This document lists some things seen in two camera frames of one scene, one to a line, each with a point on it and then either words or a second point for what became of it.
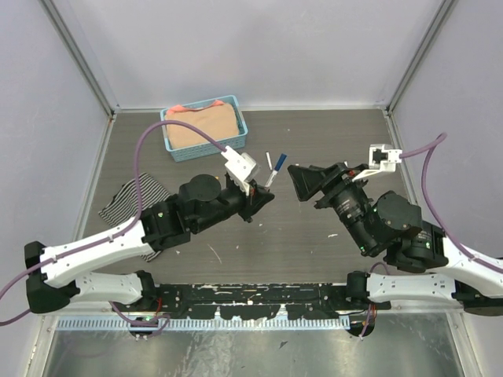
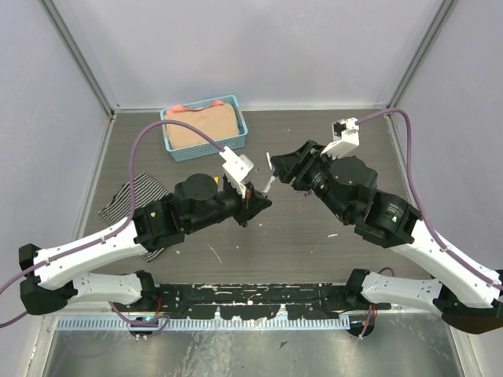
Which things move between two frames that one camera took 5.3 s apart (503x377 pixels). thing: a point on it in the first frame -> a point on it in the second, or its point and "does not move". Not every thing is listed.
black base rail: (253, 301) does not move
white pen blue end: (273, 176) does not move
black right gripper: (326, 180) -> (298, 162)
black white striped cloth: (123, 206) does not move
